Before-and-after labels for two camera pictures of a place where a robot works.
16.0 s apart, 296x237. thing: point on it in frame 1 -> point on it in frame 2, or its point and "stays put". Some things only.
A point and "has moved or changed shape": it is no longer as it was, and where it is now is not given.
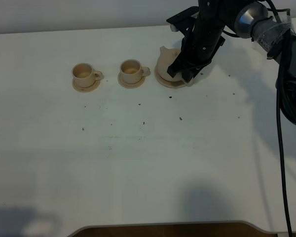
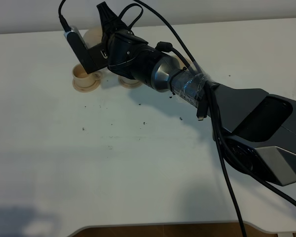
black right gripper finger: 192,70 -> 110,22
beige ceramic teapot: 166,58 has moved or changed shape
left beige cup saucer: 87,89 stays put
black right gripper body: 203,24 -> 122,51
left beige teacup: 84,75 stays put
